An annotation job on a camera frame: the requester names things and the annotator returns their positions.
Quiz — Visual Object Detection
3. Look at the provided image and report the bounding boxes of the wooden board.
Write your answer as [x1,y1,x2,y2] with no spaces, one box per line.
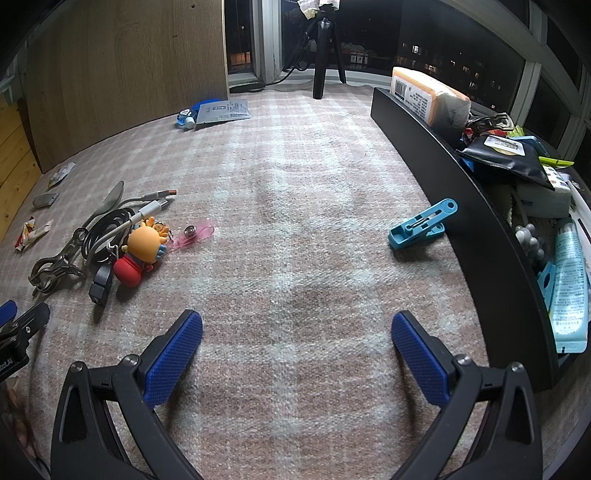
[25,0,230,174]

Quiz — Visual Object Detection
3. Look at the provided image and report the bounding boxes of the black tripod stand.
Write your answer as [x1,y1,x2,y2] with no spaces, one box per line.
[302,4,347,100]

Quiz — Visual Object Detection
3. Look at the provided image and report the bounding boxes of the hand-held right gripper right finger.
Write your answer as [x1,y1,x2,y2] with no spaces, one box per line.
[392,310,544,480]

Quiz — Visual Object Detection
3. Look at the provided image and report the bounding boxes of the grey knobbly plastic piece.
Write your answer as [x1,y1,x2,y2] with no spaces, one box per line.
[513,224,546,264]

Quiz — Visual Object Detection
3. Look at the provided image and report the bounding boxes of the orange red toy figurine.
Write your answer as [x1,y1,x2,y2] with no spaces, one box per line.
[113,217,169,288]

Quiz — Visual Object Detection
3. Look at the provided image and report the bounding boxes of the black storage box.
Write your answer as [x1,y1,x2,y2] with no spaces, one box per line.
[370,87,591,393]

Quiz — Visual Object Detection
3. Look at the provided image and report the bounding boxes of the black pouch with label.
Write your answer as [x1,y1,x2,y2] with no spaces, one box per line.
[455,135,555,190]

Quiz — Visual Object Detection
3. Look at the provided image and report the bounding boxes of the small snack wrapper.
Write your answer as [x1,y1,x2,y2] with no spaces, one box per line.
[47,162,77,190]

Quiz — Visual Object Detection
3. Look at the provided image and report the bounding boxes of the black power cable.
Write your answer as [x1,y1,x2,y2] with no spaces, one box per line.
[259,18,319,88]

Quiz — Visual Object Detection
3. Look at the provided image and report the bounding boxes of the metal pliers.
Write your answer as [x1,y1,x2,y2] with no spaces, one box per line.
[28,226,93,296]

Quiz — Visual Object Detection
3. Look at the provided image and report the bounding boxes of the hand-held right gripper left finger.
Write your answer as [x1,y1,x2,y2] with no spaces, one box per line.
[50,309,204,480]

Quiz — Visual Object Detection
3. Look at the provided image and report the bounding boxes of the red white candy wrapper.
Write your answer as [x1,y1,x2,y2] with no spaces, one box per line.
[14,220,54,252]

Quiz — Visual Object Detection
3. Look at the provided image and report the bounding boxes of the metal spoon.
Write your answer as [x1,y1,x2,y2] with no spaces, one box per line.
[85,181,125,229]

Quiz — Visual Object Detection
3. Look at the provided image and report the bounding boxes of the orange white tissue pack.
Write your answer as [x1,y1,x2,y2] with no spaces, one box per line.
[390,67,472,127]

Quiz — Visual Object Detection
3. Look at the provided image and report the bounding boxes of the blue clothespin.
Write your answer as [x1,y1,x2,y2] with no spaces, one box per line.
[536,262,557,311]
[388,198,460,251]

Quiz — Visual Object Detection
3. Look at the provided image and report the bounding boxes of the white USB cable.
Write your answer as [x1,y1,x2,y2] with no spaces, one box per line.
[85,187,178,259]

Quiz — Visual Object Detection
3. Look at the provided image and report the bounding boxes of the pink keychain strap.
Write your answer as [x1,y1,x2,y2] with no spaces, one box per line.
[166,220,217,252]

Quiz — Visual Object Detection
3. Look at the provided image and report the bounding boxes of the white printed packet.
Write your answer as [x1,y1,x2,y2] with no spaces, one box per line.
[195,99,252,125]

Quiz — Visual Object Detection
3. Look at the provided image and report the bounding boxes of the pale printed tube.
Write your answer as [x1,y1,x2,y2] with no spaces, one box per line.
[547,219,591,354]

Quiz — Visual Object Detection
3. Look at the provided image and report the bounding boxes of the white box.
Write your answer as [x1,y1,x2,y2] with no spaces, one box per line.
[515,185,573,217]

